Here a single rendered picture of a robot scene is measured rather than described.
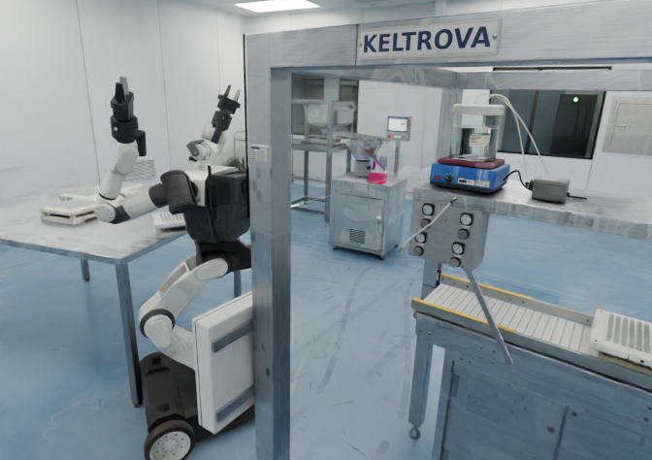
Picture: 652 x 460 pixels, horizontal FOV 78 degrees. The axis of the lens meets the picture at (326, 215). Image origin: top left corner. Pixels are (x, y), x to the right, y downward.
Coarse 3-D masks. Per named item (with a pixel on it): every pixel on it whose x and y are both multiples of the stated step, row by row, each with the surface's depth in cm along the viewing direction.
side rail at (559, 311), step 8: (440, 280) 164; (448, 280) 162; (456, 280) 160; (464, 288) 158; (472, 288) 156; (480, 288) 154; (488, 288) 153; (496, 296) 152; (504, 296) 150; (512, 296) 148; (520, 304) 147; (528, 304) 145; (536, 304) 144; (544, 304) 142; (552, 304) 142; (552, 312) 141; (560, 312) 140; (568, 312) 138; (576, 312) 136; (584, 312) 136; (576, 320) 137; (584, 320) 136; (592, 320) 134
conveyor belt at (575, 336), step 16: (448, 288) 159; (448, 304) 147; (464, 304) 147; (496, 304) 148; (512, 304) 148; (448, 320) 137; (496, 320) 137; (512, 320) 137; (528, 320) 137; (544, 320) 138; (560, 320) 138; (544, 336) 128; (560, 336) 129; (576, 336) 129
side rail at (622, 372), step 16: (416, 304) 141; (464, 320) 132; (512, 336) 124; (528, 336) 122; (544, 352) 119; (560, 352) 116; (576, 352) 114; (592, 368) 112; (608, 368) 110; (624, 368) 108; (640, 384) 106
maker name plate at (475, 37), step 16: (368, 32) 58; (384, 32) 57; (400, 32) 55; (416, 32) 54; (432, 32) 53; (448, 32) 52; (464, 32) 50; (480, 32) 49; (496, 32) 48; (368, 48) 59; (384, 48) 57; (400, 48) 56; (416, 48) 54; (432, 48) 53; (448, 48) 52; (464, 48) 51; (480, 48) 50; (496, 48) 49
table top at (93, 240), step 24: (48, 192) 290; (0, 216) 232; (24, 216) 233; (144, 216) 240; (0, 240) 199; (24, 240) 197; (48, 240) 198; (72, 240) 199; (96, 240) 200; (120, 240) 201; (144, 240) 202; (168, 240) 208; (120, 264) 179
